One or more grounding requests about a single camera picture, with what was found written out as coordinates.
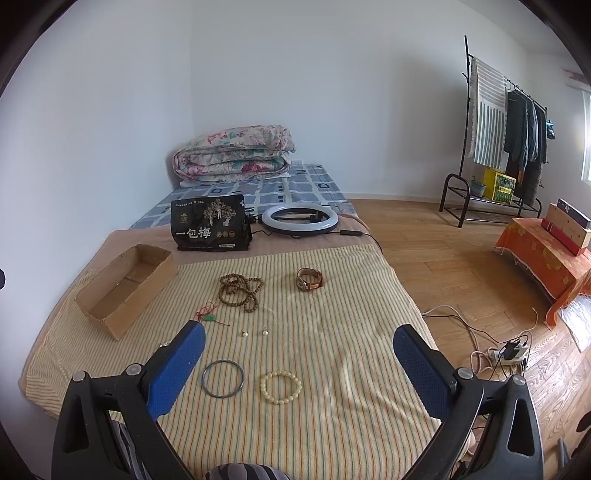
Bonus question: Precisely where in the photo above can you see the dark blue bangle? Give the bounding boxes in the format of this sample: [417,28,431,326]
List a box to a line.
[200,359,245,399]

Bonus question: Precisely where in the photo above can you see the green pendant red cord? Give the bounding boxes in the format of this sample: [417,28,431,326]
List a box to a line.
[195,301,230,327]

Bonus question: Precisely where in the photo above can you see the cream bead bracelet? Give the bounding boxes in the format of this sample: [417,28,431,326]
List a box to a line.
[258,370,304,407]

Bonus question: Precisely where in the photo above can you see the brown wooden bead necklace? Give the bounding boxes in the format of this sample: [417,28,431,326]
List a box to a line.
[217,273,266,315]

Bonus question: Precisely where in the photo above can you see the white power strip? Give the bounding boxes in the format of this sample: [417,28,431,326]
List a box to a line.
[487,339,530,367]

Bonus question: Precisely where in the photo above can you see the open cardboard box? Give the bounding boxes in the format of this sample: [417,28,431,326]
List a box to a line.
[75,244,177,340]

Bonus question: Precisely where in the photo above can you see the orange cloth covered table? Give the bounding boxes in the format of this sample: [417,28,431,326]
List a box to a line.
[495,218,590,328]

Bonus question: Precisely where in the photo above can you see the brown blanket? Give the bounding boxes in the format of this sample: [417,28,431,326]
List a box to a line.
[18,215,377,393]

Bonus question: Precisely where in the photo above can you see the striped yellow towel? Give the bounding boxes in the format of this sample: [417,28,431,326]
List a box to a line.
[25,244,438,479]

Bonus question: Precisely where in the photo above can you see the stacked boxes on table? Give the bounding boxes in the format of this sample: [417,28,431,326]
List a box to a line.
[542,198,590,256]

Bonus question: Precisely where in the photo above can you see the black snack bag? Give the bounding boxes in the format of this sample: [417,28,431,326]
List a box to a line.
[170,194,252,252]

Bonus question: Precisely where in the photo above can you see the black clothes rack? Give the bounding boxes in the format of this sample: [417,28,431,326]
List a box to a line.
[439,35,543,229]

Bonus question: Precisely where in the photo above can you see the yellow crate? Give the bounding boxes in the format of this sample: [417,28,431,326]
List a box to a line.
[483,168,516,204]

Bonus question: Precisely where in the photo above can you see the dark hanging clothes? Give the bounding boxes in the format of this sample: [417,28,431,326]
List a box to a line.
[504,90,548,206]

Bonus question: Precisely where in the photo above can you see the folded floral quilt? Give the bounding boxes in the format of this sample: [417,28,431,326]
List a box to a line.
[171,125,297,182]

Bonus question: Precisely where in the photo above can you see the blue checkered mattress sheet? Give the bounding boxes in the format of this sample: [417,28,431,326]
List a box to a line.
[131,162,356,229]

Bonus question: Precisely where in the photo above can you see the striped hanging towel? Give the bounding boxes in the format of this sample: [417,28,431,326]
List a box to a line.
[469,57,508,170]

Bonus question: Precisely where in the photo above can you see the white cables on floor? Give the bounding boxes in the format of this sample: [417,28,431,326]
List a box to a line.
[421,303,541,379]

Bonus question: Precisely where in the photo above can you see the white ring light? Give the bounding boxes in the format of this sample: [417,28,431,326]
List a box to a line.
[259,202,339,237]

